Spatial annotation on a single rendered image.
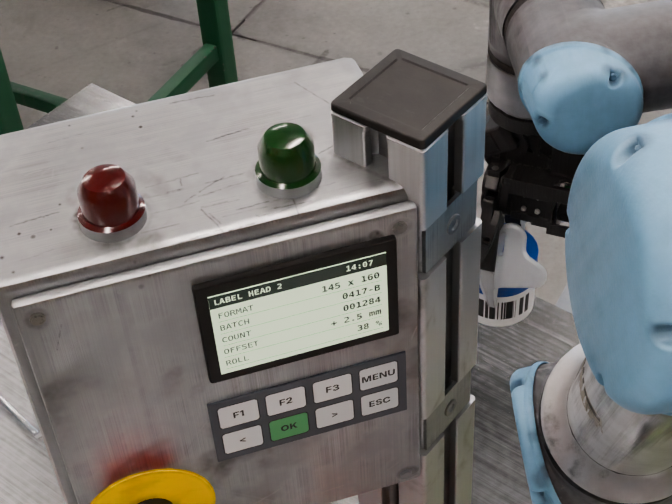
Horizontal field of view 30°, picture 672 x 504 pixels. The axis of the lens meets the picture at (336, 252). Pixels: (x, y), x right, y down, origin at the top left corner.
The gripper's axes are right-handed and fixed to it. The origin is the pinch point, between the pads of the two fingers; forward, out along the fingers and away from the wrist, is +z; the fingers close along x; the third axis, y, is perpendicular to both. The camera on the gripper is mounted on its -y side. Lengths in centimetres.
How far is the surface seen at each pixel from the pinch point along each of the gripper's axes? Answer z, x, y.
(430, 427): -35, -45, 9
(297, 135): -52, -47, 4
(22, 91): 77, 93, -132
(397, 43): 97, 161, -71
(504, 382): 14.4, -1.5, 1.6
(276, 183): -51, -48, 4
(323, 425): -38, -49, 5
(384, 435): -36, -47, 8
